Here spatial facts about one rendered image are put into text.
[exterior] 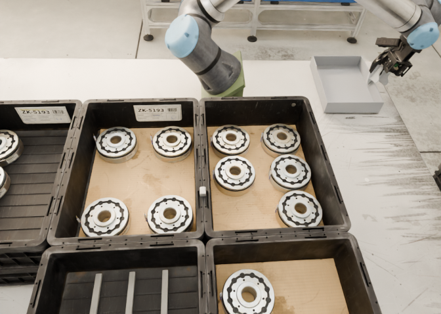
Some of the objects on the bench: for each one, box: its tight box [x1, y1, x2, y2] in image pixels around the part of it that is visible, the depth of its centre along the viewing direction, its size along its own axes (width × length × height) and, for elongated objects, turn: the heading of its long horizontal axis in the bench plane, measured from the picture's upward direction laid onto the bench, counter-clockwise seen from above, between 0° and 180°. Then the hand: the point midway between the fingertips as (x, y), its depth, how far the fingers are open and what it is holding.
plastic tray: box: [310, 55, 385, 113], centre depth 126 cm, size 27×20×5 cm
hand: (370, 80), depth 126 cm, fingers closed, pressing on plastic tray
